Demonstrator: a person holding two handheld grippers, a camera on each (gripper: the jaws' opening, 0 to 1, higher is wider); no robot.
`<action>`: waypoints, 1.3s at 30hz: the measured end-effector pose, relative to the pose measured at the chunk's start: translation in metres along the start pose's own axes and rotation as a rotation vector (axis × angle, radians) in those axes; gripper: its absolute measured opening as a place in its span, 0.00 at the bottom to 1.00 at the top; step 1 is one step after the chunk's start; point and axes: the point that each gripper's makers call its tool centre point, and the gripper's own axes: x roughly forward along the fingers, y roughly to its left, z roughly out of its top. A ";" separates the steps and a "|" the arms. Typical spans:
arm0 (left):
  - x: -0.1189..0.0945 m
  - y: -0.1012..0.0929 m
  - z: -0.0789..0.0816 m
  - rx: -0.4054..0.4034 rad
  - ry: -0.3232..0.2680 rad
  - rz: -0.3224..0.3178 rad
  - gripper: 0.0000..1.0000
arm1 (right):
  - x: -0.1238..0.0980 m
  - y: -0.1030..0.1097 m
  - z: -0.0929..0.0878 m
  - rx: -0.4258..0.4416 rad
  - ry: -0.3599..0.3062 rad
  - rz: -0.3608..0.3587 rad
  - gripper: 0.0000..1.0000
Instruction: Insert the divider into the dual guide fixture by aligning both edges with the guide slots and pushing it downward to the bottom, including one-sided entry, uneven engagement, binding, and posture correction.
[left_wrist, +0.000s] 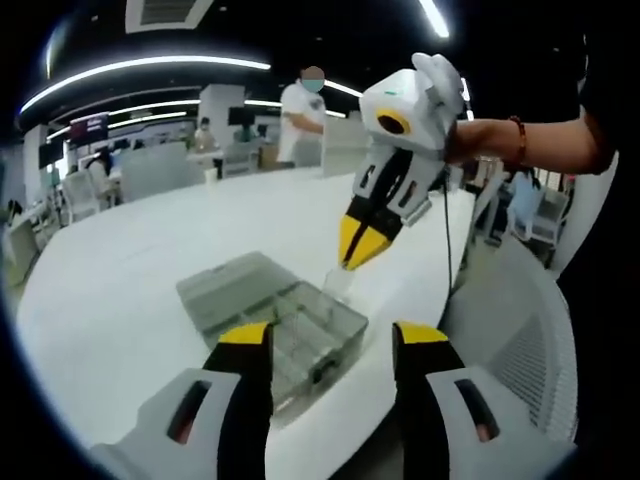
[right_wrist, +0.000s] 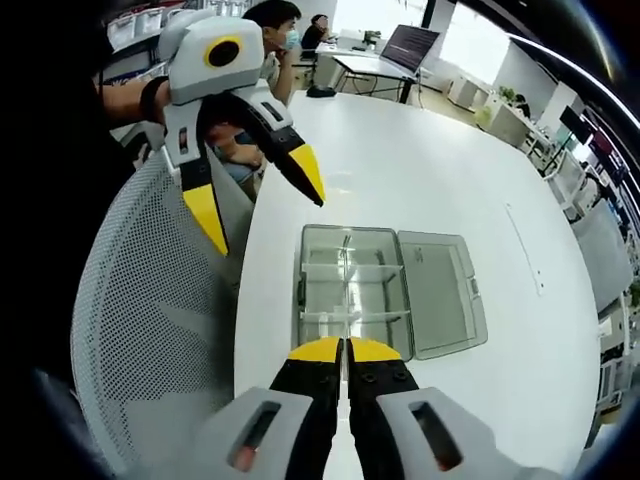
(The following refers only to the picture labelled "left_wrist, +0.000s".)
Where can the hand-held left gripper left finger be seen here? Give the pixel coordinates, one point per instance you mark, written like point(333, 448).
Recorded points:
point(150, 450)

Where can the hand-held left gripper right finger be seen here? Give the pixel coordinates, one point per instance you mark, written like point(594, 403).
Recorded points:
point(525, 450)

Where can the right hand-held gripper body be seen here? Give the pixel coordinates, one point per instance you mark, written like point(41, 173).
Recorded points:
point(415, 95)

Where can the small clear plastic bag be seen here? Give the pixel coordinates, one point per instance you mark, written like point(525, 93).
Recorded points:
point(340, 285)

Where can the grey transparent dual guide fixture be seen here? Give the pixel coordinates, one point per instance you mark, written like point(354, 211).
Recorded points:
point(230, 285)

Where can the person's right hand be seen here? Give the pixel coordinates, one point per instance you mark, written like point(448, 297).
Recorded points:
point(465, 145)

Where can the grey desk partition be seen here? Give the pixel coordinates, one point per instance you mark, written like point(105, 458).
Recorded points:
point(347, 150)
point(157, 172)

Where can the curved ceiling light strip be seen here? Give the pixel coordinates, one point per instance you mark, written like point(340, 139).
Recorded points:
point(436, 20)
point(175, 61)

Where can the grey mesh office chair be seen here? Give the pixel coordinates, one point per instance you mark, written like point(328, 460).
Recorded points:
point(515, 325)

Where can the white paper cup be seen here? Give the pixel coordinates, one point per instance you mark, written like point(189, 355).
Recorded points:
point(211, 176)

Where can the person's black clothing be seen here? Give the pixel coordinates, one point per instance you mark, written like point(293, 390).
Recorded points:
point(610, 300)

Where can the ceiling air conditioner vent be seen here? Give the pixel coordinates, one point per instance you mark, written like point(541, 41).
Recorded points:
point(165, 12)

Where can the white office chair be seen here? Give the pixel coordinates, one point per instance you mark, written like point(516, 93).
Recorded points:
point(80, 195)

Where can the red wall screen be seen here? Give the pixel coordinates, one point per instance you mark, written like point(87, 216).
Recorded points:
point(89, 129)

